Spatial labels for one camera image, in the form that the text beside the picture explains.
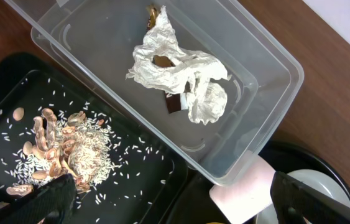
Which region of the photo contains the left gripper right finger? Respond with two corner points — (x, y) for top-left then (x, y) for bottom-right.
(270, 171), (350, 224)

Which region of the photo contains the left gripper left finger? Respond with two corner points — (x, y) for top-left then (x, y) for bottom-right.
(0, 174), (76, 224)

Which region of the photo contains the pink plastic cup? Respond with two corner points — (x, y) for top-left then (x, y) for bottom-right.
(210, 156), (275, 223)

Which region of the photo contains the food scraps and rice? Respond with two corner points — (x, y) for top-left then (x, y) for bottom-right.
(6, 108), (116, 199)

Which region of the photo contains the white napkin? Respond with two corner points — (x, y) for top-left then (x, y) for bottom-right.
(126, 6), (230, 125)

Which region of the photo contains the brown snack wrapper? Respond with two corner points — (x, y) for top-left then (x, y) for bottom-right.
(147, 4), (187, 114)

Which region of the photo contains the clear plastic waste bin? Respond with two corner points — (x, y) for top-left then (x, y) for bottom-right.
(8, 0), (304, 185)

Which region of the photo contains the pale green plate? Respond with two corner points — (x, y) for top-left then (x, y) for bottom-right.
(255, 169), (350, 224)

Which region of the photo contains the black rectangular tray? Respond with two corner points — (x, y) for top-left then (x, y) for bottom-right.
(0, 53), (188, 223)

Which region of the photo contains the round black serving tray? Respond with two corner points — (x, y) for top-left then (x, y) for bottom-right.
(164, 141), (350, 224)

